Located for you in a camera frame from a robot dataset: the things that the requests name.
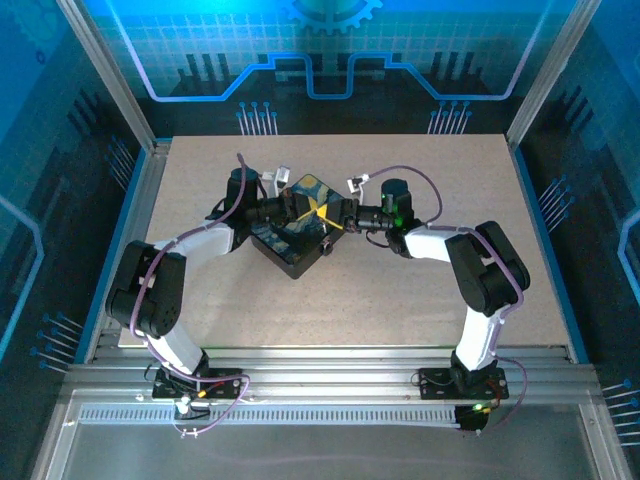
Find blue side strip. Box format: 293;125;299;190
509;144;591;364

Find black control box green light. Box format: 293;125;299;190
454;404;489;434

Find grey metal front panel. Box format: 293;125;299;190
29;389;631;480

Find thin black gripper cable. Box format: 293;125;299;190
365;229;401;251

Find aluminium side rail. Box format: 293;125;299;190
82;139;174;364

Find aluminium front rail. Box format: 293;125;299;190
64;344;601;396

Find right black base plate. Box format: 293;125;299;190
418;367;510;401

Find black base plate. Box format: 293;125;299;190
418;367;510;401
151;367;251;401

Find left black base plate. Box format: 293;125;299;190
151;367;251;401

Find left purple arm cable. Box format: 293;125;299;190
128;153;252;439

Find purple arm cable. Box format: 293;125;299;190
366;165;529;439
128;153;252;439

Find slotted grey cable duct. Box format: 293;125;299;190
78;405;461;427

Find aluminium frame post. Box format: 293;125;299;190
55;0;160;154
505;0;604;149

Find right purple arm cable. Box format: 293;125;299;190
366;165;529;439

